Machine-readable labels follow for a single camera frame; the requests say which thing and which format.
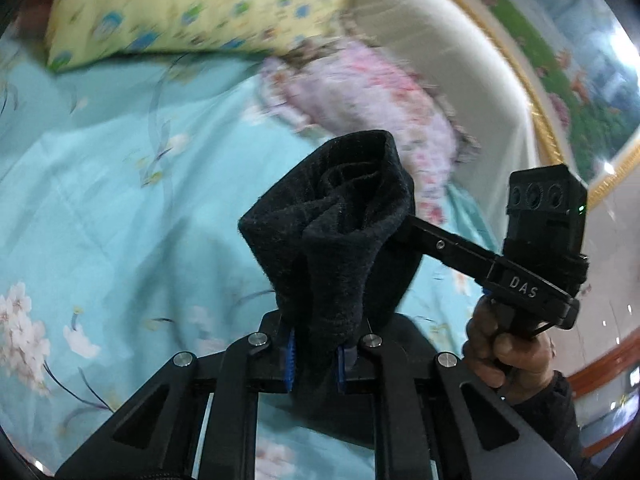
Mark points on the gold framed wall picture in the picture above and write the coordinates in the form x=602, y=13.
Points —
x=560, y=50

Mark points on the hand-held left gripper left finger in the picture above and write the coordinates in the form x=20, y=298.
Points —
x=288, y=365

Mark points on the person's right hand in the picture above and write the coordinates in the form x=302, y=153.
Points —
x=500, y=355

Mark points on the brown wooden frame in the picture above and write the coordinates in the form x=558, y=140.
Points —
x=610, y=365

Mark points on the pink floral ruffled pillow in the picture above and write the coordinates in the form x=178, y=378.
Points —
x=370, y=110

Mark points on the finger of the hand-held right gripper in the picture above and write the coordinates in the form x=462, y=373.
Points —
x=450, y=245

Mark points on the white padded headboard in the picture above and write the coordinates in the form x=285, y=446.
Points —
x=450, y=75

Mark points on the turquoise floral bedsheet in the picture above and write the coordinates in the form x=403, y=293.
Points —
x=125, y=210

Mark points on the person's right forearm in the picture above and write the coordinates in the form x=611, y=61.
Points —
x=555, y=425

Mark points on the yellow printed pillow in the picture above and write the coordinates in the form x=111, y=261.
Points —
x=190, y=5

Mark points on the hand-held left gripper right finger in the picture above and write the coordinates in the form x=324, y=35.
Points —
x=341, y=366

